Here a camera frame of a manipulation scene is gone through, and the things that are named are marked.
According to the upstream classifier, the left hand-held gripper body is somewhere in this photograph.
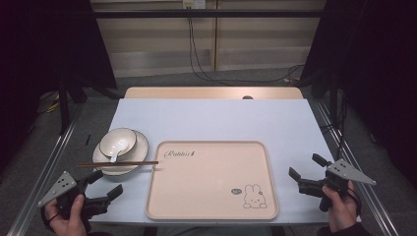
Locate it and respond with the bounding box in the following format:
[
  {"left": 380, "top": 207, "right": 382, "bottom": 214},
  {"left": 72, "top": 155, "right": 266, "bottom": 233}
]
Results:
[{"left": 37, "top": 170, "right": 112, "bottom": 232}]

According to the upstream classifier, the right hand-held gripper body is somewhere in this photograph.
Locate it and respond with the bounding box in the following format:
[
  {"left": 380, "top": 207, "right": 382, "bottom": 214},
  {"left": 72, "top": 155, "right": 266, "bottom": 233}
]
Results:
[{"left": 298, "top": 158, "right": 378, "bottom": 213}]

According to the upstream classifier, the person's right hand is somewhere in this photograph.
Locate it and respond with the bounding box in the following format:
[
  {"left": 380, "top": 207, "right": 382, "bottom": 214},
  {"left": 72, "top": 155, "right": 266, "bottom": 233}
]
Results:
[{"left": 323, "top": 181, "right": 359, "bottom": 234}]

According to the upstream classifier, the person's left hand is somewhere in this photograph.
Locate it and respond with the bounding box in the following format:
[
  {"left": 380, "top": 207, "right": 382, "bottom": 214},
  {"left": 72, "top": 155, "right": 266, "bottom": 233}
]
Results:
[{"left": 43, "top": 195, "right": 88, "bottom": 236}]

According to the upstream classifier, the brown wooden chopstick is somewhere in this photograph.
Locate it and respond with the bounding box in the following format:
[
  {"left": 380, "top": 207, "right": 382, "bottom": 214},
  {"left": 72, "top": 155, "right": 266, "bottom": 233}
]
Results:
[
  {"left": 78, "top": 160, "right": 159, "bottom": 166},
  {"left": 78, "top": 161, "right": 159, "bottom": 168}
]

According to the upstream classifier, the white ceramic spoon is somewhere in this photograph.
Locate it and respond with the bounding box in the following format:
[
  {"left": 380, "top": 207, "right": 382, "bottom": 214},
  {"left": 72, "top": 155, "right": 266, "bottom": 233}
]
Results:
[{"left": 109, "top": 141, "right": 129, "bottom": 163}]

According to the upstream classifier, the white bowl with dark rim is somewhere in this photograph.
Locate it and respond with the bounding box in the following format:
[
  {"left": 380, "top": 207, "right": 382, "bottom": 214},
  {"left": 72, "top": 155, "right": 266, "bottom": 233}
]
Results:
[{"left": 98, "top": 127, "right": 138, "bottom": 158}]

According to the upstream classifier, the white plate with dark rim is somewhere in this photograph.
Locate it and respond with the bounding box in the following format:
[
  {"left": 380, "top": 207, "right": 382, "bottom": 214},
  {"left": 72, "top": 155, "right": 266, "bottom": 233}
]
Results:
[{"left": 91, "top": 130, "right": 150, "bottom": 177}]

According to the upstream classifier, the beige tray with rabbit print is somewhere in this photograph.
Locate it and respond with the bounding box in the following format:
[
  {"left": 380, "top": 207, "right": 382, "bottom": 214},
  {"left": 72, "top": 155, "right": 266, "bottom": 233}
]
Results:
[{"left": 145, "top": 140, "right": 280, "bottom": 221}]

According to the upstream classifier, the pale blue table mat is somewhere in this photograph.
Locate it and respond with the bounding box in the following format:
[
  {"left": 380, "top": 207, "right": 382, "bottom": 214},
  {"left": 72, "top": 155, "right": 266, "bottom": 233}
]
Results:
[{"left": 86, "top": 97, "right": 362, "bottom": 227}]

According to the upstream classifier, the dark curtain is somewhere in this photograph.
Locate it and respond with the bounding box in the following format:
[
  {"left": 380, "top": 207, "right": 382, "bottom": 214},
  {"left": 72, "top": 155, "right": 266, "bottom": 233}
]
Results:
[
  {"left": 299, "top": 0, "right": 417, "bottom": 190},
  {"left": 0, "top": 0, "right": 118, "bottom": 175}
]

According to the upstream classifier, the aluminium frame rail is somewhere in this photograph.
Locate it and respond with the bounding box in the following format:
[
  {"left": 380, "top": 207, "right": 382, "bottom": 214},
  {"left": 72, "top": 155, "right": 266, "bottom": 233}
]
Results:
[
  {"left": 5, "top": 103, "right": 85, "bottom": 236},
  {"left": 314, "top": 97, "right": 400, "bottom": 236}
]

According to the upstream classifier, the black wrist strap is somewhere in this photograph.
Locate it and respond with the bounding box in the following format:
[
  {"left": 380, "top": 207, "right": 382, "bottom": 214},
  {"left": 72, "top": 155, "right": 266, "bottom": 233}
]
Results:
[
  {"left": 39, "top": 206, "right": 63, "bottom": 230},
  {"left": 345, "top": 187, "right": 363, "bottom": 217}
]

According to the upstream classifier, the black floor cable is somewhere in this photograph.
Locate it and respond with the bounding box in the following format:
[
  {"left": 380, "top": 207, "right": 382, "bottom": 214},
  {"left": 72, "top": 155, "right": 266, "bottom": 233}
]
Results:
[{"left": 319, "top": 92, "right": 348, "bottom": 161}]

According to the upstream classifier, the black metal stand post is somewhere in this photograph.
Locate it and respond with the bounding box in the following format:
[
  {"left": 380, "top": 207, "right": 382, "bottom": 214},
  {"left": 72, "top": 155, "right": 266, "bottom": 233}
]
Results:
[
  {"left": 58, "top": 62, "right": 72, "bottom": 136},
  {"left": 328, "top": 62, "right": 339, "bottom": 130}
]

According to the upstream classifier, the yellow cable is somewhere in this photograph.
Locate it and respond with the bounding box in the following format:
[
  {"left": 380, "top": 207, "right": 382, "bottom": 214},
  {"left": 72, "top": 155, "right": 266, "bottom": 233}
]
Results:
[{"left": 44, "top": 93, "right": 63, "bottom": 114}]

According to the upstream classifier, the black wall cable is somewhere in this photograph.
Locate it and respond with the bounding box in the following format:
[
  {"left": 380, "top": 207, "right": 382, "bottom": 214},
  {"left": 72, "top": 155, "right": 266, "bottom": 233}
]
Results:
[{"left": 187, "top": 17, "right": 307, "bottom": 85}]

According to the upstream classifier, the black horizontal frame bar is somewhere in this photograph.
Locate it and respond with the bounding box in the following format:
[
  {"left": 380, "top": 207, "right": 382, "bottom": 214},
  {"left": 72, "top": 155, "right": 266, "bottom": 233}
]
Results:
[{"left": 92, "top": 9, "right": 325, "bottom": 20}]

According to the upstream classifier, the white wall power outlet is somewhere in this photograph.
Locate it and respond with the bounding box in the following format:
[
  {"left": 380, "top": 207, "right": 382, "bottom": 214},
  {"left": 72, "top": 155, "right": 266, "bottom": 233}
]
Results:
[{"left": 182, "top": 0, "right": 208, "bottom": 10}]

